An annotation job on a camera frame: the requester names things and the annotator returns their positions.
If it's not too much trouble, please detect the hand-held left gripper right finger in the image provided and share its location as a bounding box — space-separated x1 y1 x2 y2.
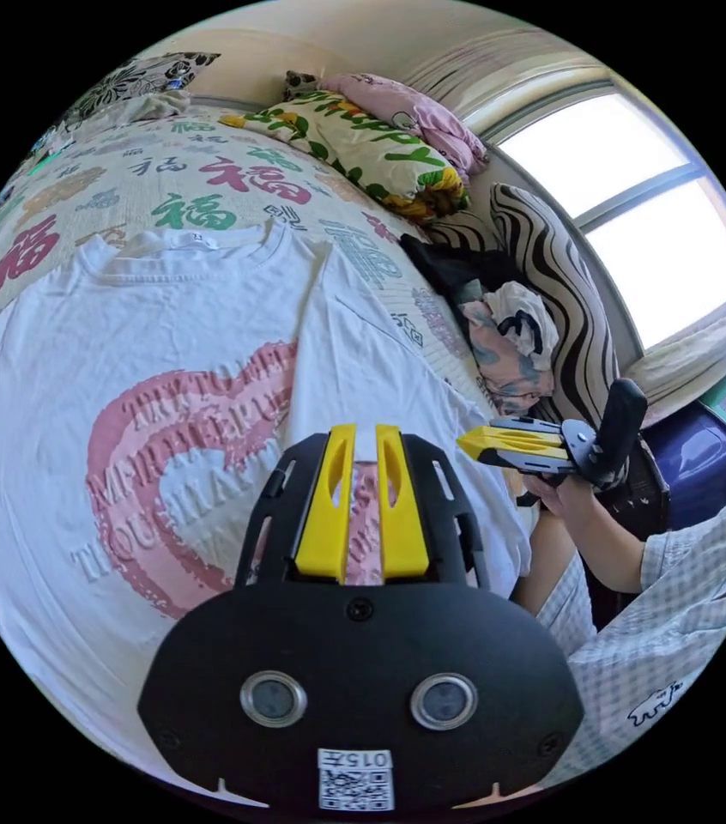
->
375 424 431 579

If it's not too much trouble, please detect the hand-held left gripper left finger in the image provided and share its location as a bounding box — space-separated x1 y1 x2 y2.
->
294 424 358 579

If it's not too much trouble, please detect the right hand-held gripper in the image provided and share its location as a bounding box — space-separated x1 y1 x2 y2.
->
456 415 603 511

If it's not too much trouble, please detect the white t-shirt with pink heart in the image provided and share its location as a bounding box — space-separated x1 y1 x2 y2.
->
0 218 535 784

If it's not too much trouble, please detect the person's right forearm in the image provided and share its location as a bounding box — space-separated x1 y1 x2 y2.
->
559 488 657 595

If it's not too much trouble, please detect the person's right hand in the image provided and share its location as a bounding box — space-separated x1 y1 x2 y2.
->
517 470 597 524

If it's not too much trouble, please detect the pile of clothes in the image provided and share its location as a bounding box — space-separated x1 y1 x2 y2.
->
398 233 562 417

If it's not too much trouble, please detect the black and white striped cushion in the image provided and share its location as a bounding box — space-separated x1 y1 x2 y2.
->
427 182 629 433

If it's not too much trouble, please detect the purple storage box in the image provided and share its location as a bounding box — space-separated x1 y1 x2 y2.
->
640 397 726 530

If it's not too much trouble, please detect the person's body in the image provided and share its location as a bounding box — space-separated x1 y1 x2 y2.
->
509 495 726 794

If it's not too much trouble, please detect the window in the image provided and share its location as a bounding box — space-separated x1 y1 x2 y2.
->
483 89 726 354

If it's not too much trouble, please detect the folded quilt with green print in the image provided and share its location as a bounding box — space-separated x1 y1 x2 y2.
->
220 88 474 225

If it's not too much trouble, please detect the pink pillow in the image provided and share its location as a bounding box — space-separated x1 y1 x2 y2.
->
318 71 490 176

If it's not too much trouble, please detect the bed with printed sheet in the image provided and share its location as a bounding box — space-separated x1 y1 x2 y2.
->
0 102 499 420

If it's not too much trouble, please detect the curtain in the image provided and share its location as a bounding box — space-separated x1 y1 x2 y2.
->
401 25 616 140

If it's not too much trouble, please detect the black floral pillow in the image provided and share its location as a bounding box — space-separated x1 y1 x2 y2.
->
64 51 222 124

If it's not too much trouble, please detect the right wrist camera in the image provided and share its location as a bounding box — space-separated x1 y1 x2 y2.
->
588 378 650 494

